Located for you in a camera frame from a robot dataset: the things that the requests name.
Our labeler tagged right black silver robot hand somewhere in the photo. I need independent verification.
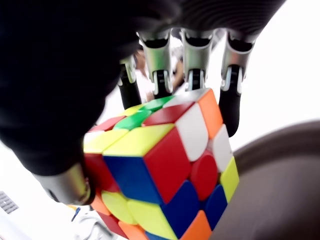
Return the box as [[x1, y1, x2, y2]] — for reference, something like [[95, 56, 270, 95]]
[[0, 0, 287, 206]]

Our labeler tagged multicoloured Rubik's cube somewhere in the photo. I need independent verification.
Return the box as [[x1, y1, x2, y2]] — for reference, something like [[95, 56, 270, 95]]
[[83, 87, 240, 240]]

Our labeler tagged round dark brown plate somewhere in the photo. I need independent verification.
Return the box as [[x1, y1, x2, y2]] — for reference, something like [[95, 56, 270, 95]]
[[209, 119, 320, 240]]

